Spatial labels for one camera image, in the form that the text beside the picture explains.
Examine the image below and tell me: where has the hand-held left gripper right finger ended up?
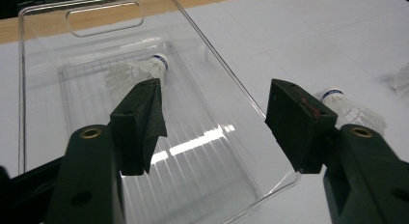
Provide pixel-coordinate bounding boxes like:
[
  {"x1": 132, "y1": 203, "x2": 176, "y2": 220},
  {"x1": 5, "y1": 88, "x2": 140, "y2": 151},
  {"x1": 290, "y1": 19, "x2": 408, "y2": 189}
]
[{"x1": 264, "y1": 78, "x2": 409, "y2": 224}]

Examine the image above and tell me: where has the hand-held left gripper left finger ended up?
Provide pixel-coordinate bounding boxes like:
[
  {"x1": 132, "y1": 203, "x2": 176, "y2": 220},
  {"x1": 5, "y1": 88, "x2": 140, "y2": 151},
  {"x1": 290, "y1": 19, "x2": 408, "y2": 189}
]
[{"x1": 44, "y1": 78, "x2": 168, "y2": 224}]

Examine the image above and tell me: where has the white shuttlecock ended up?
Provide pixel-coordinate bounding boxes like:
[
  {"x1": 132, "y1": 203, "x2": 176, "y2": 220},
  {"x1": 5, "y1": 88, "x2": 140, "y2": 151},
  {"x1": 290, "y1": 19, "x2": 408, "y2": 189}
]
[
  {"x1": 316, "y1": 87, "x2": 389, "y2": 136},
  {"x1": 104, "y1": 53, "x2": 170, "y2": 101}
]

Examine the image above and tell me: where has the clear plastic container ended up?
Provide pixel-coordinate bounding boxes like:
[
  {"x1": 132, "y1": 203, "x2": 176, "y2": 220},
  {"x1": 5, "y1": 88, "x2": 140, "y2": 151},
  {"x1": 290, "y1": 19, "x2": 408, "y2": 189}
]
[{"x1": 17, "y1": 0, "x2": 302, "y2": 224}]

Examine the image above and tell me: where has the white paper sheet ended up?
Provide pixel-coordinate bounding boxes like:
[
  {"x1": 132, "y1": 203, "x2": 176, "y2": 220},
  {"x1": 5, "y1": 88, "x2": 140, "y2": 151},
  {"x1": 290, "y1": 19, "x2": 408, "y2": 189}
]
[{"x1": 0, "y1": 0, "x2": 409, "y2": 224}]

